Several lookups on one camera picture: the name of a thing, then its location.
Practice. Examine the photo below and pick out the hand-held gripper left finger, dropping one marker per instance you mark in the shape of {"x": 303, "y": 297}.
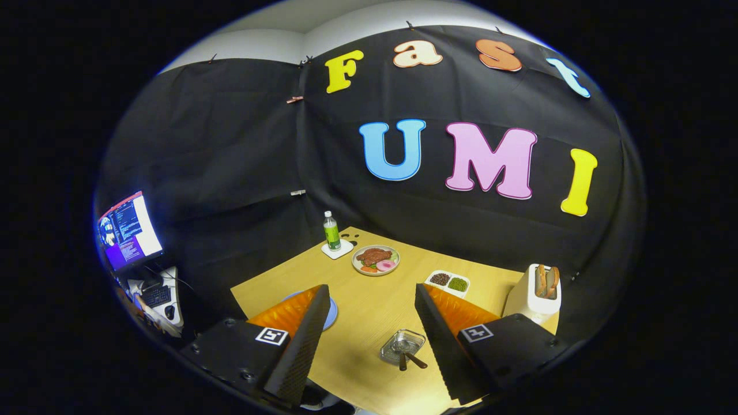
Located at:
{"x": 302, "y": 346}

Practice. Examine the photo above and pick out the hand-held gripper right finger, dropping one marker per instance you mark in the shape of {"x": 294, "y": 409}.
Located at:
{"x": 441, "y": 346}

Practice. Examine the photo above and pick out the blue round plate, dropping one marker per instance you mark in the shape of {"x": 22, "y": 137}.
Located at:
{"x": 331, "y": 317}

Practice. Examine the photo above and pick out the white divided dish with beans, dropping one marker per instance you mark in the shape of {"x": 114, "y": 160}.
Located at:
{"x": 448, "y": 282}

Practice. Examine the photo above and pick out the white toaster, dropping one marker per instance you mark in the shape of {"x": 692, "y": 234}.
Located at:
{"x": 524, "y": 302}

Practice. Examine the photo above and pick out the white square coaster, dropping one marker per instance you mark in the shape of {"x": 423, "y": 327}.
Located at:
{"x": 340, "y": 251}

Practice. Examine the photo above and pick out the plate of meat and vegetables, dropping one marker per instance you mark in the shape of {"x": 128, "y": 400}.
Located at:
{"x": 375, "y": 259}

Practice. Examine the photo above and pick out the green label plastic bottle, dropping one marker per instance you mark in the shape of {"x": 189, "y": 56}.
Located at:
{"x": 331, "y": 233}

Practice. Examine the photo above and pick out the toasted bread slice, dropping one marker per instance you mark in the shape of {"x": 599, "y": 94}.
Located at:
{"x": 541, "y": 281}
{"x": 553, "y": 282}

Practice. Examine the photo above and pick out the black computer mouse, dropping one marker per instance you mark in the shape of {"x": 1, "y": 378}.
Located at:
{"x": 169, "y": 312}

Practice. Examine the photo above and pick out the white side desk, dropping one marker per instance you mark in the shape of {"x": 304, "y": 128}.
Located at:
{"x": 170, "y": 288}

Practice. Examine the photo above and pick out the black keyboard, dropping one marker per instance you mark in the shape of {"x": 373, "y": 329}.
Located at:
{"x": 155, "y": 295}

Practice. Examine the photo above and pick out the computer monitor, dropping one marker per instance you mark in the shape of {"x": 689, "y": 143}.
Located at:
{"x": 130, "y": 230}

